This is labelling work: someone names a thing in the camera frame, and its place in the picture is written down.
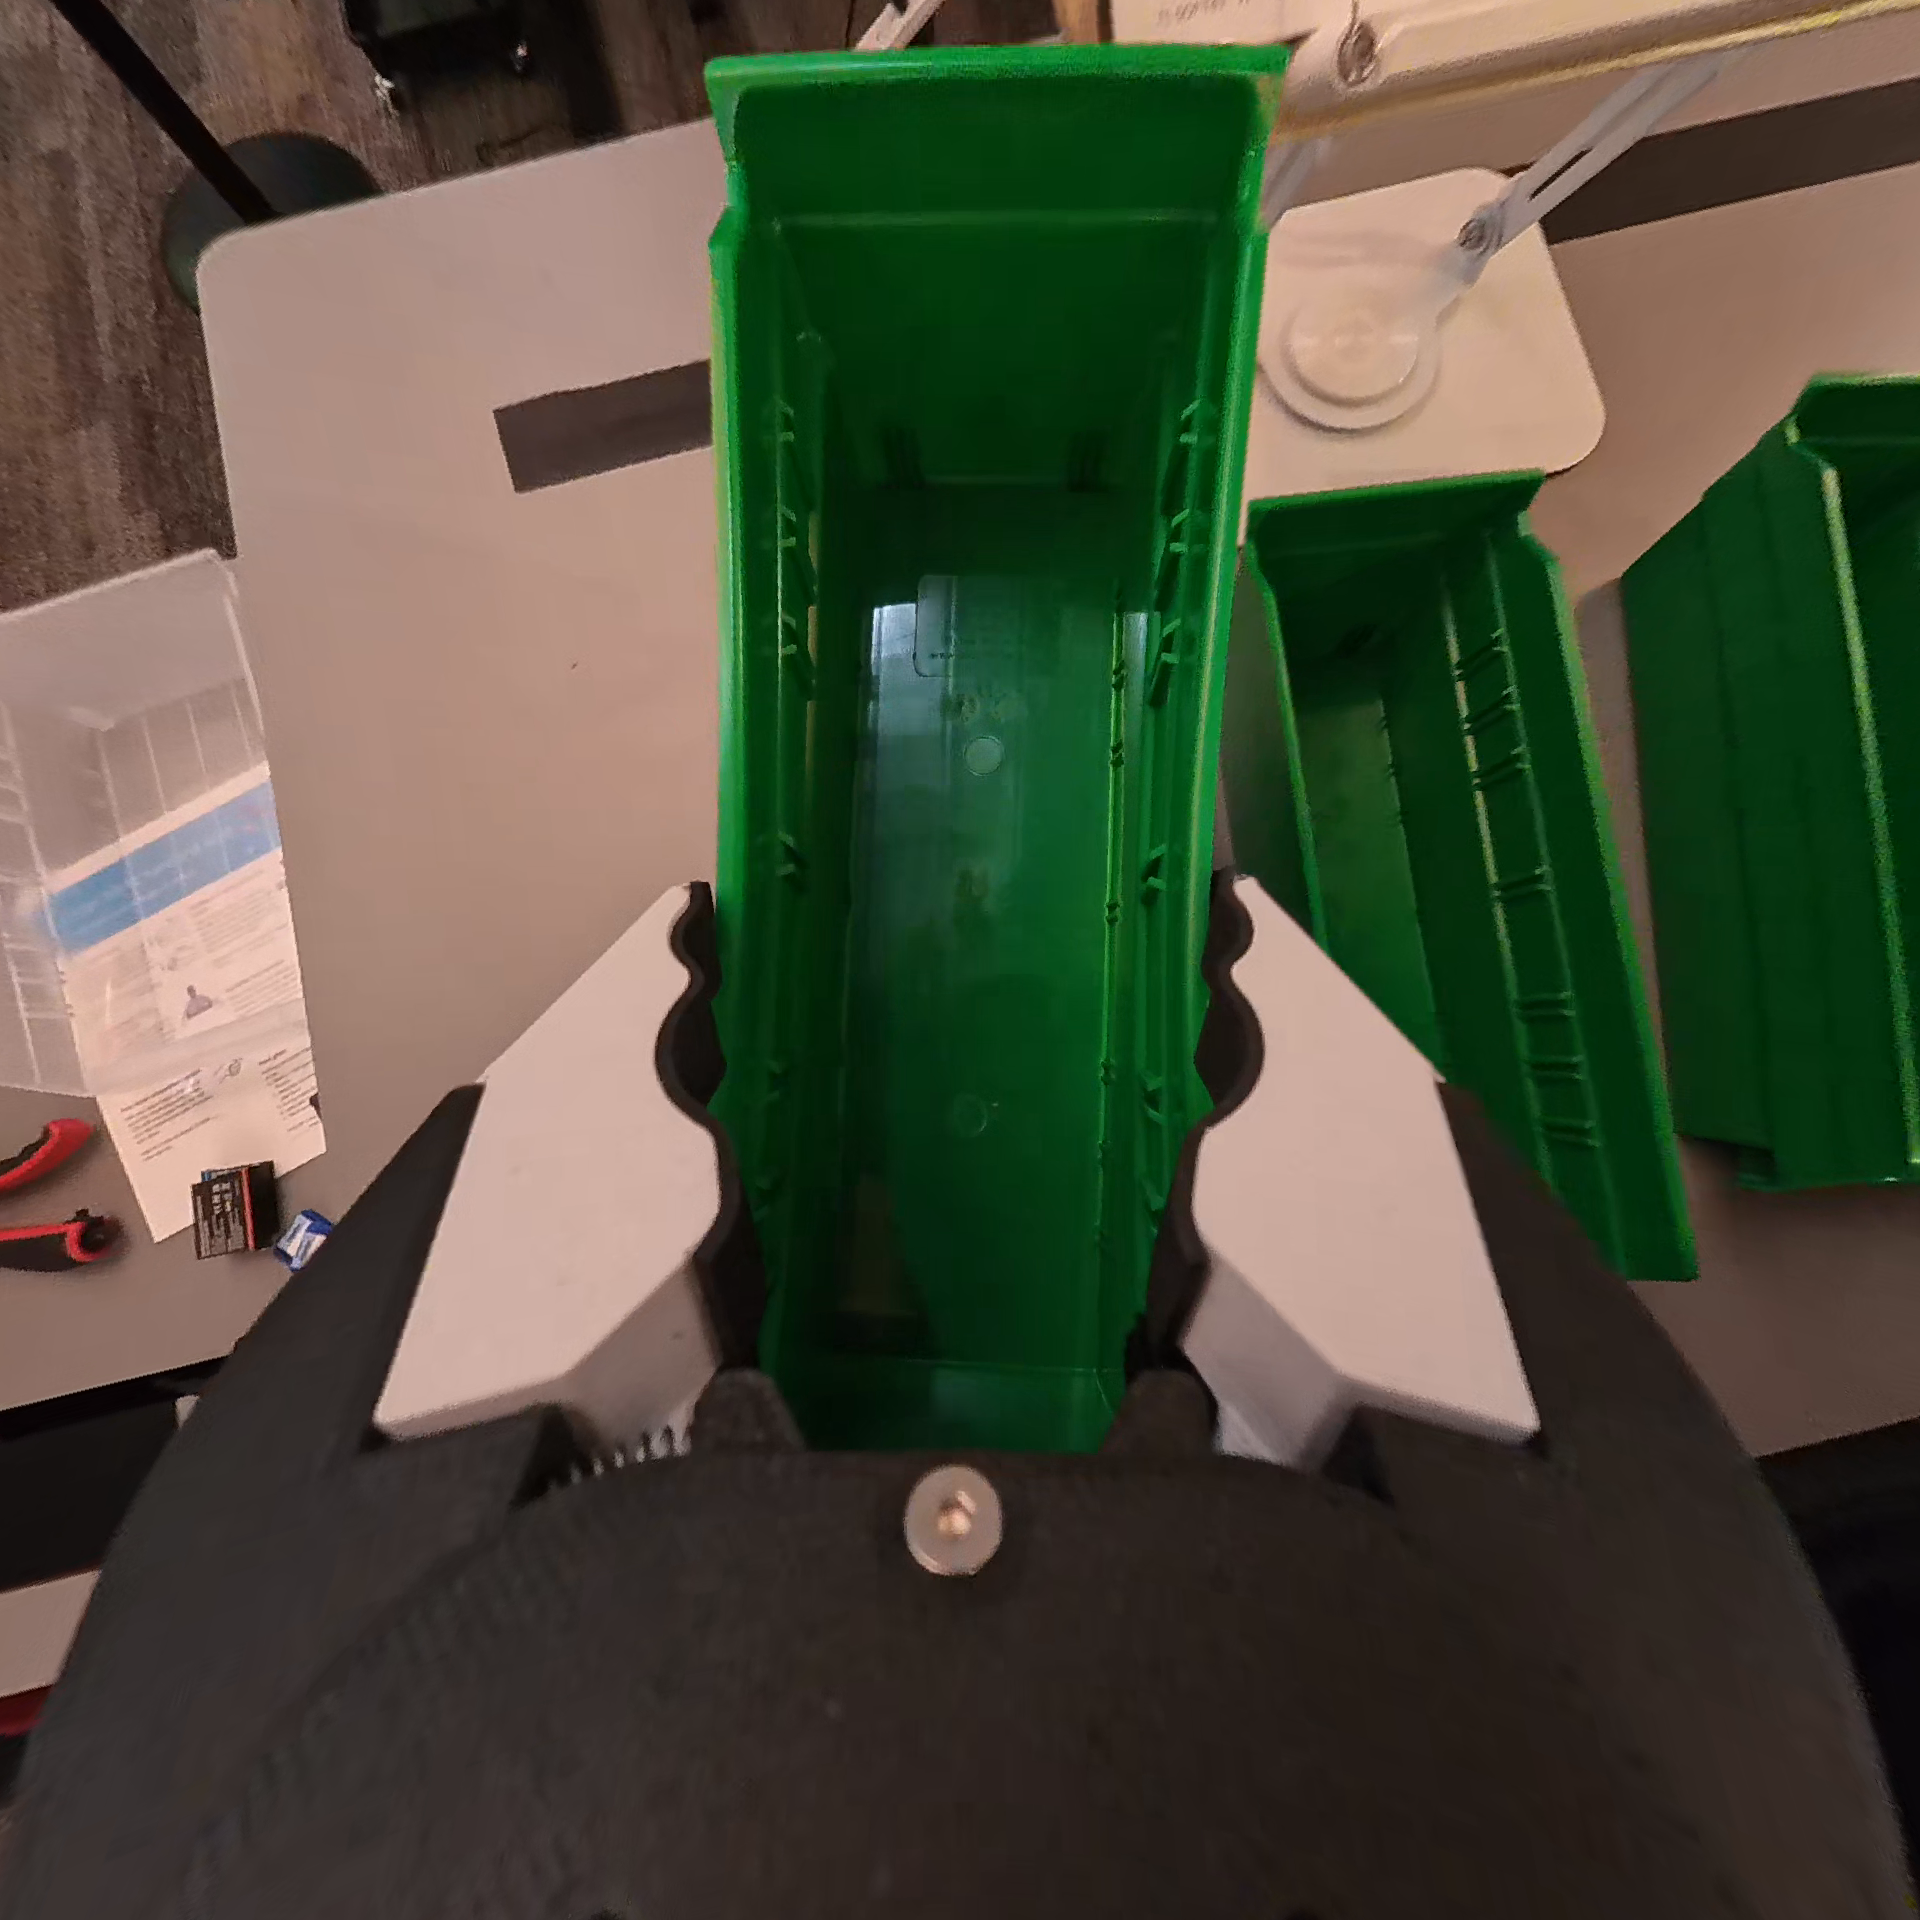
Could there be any dark grey foam strip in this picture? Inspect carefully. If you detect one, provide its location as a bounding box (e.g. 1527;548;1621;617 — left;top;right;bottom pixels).
496;150;1920;495

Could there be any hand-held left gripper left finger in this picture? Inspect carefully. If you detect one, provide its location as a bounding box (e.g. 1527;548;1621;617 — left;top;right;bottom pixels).
369;883;766;1472

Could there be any red black hand tool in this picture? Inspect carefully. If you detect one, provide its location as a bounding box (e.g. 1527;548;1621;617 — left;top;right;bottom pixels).
0;1115;127;1278

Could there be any green plastic bin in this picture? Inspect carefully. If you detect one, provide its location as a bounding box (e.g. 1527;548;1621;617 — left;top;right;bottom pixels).
1222;471;1698;1287
707;41;1292;1453
1617;373;1920;1197

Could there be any printed paper leaflet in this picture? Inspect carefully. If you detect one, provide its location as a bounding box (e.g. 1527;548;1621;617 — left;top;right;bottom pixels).
41;788;329;1248

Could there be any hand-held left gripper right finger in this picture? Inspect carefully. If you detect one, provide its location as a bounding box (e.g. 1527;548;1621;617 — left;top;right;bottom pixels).
1158;870;1548;1472

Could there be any small black battery pack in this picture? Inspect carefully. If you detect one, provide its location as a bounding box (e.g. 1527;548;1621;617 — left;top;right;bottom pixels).
188;1161;285;1260

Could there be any white lamp base plate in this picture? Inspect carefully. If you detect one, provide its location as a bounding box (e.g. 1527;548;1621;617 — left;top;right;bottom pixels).
1111;0;1920;471

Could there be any black round stand base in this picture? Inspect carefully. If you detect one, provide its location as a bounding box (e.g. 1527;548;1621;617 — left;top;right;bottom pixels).
167;129;380;309

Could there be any clear plastic organizer box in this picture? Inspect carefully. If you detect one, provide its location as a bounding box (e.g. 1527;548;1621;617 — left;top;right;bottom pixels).
0;553;288;1094

